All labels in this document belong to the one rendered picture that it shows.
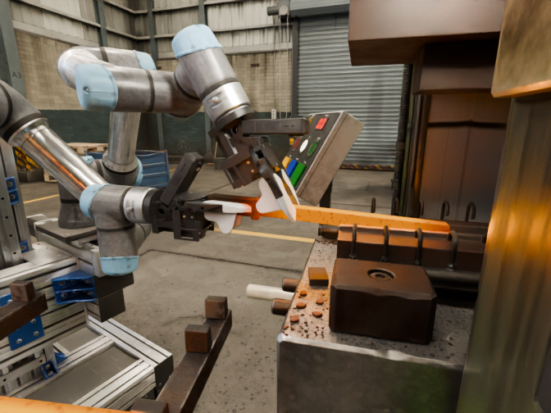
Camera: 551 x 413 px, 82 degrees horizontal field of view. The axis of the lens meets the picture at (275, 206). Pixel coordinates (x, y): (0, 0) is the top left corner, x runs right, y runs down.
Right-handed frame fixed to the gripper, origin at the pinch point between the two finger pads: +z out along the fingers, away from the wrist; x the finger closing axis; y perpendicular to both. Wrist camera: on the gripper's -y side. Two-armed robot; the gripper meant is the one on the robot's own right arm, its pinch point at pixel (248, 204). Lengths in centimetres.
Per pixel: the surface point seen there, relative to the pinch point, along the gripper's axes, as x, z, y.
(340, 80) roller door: -796, -35, -121
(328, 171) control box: -40.8, 11.1, -1.2
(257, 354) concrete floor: -81, -22, 102
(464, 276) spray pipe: 10.1, 34.3, 4.8
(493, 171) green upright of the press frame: -18.5, 45.9, -6.3
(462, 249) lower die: 7.1, 34.6, 2.0
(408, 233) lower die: 2.8, 27.9, 1.9
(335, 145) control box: -41.6, 12.7, -8.9
